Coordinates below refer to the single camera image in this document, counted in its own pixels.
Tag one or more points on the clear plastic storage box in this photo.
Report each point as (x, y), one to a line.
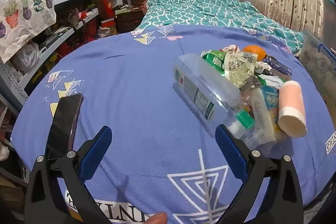
(317, 66)

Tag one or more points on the teal patterned quilt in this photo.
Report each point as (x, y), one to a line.
(204, 8)

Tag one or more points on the grey plastic bag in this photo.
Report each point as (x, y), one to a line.
(25, 56)

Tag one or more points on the dark wooden nightstand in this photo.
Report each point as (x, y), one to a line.
(128, 19)

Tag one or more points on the blue printed bedsheet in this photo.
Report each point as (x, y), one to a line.
(131, 95)

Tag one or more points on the black smartphone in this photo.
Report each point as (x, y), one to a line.
(65, 124)

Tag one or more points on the white printed packet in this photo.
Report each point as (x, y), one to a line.
(263, 113)

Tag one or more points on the red gift box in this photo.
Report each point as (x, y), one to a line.
(106, 8)

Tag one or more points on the green snack wrapper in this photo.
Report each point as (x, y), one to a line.
(214, 61)

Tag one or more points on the crumpled white printed wrapper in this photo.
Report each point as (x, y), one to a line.
(239, 69)

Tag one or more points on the person's left hand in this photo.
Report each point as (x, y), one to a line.
(156, 219)

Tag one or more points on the red and white wrapper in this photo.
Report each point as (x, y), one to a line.
(231, 48)

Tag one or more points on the clear plastic bottle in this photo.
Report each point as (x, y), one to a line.
(199, 87)

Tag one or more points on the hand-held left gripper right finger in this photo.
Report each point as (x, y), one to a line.
(231, 153)

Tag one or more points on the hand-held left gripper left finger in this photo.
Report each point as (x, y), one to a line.
(97, 153)

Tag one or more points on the orange fruit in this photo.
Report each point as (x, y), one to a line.
(254, 52)

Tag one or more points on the pink paper roll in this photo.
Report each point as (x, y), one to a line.
(291, 108)

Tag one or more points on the cactus print cloth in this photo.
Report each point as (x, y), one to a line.
(23, 3)

